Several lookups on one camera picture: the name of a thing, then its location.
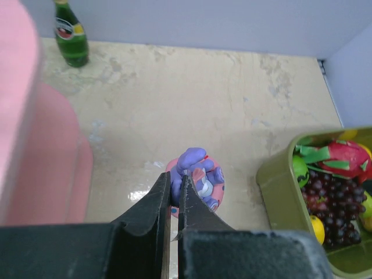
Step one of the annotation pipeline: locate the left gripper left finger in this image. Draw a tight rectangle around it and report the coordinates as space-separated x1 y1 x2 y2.
1 173 170 278

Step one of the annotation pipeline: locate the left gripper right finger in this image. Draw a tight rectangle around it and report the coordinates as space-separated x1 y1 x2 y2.
178 176 333 278

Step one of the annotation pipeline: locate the purple bunny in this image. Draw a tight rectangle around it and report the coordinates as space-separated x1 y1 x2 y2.
166 147 225 217

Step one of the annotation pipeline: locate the pink tiered shelf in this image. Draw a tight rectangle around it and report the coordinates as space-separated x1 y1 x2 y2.
1 1 93 226

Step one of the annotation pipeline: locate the olive green plastic bin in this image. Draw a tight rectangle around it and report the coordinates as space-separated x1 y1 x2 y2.
256 127 371 278

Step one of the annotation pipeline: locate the yellow mango toy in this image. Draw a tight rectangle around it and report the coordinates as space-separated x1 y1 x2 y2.
310 215 325 245

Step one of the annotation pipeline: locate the purple grape bunch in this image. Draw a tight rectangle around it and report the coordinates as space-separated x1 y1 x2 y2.
301 170 365 249

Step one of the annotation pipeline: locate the orange fruit toy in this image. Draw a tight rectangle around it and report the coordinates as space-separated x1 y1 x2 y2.
361 217 372 232

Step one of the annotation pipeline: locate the pink dragon fruit toy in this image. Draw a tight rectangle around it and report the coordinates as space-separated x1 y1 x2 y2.
295 139 371 183

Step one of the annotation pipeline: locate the green pear toy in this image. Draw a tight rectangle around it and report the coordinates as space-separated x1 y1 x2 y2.
360 191 372 219

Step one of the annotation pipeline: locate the yellow lemon toy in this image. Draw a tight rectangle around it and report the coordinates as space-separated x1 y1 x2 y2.
338 129 358 141

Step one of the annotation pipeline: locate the green glass bottle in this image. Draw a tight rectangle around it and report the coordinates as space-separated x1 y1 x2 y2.
54 1 89 68

